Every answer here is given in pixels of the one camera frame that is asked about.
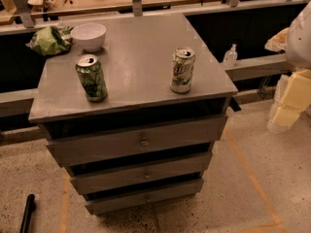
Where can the middle grey drawer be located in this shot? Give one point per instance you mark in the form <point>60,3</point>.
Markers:
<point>152,171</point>

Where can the bottom grey drawer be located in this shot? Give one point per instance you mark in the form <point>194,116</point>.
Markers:
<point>147,196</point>

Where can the grey drawer cabinet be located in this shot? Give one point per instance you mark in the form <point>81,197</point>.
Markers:
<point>137,64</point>

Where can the green soda can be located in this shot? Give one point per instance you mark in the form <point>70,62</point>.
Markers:
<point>91,77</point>

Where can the black cylinder on floor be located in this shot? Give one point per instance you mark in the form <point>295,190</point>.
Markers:
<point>30,207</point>

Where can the top grey drawer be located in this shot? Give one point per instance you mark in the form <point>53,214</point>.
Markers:
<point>108,145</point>

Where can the white bowl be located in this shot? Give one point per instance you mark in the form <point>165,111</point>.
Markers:
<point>89,36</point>

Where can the grey drawer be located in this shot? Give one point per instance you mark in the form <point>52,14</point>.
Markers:
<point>147,196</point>
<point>108,145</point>
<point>152,171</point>

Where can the white 7up can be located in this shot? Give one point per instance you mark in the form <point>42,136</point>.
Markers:
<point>182,69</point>

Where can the green chip bag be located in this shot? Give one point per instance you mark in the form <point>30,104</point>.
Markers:
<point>52,40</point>

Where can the clear sanitizer bottle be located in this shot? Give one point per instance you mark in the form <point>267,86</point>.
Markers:
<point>230,57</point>

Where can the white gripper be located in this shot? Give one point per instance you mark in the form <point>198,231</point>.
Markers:
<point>300,41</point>

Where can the grey metal railing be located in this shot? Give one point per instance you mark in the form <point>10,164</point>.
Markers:
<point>23,16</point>

